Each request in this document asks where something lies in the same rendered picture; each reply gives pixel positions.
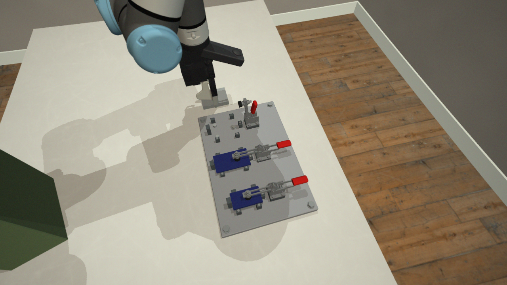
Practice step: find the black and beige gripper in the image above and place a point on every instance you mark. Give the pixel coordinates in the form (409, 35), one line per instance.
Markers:
(197, 70)

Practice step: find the toggle clamp with red handle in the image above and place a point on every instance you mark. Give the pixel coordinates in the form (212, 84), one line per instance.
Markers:
(261, 152)
(275, 190)

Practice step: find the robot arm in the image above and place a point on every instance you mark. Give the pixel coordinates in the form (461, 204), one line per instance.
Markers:
(153, 30)

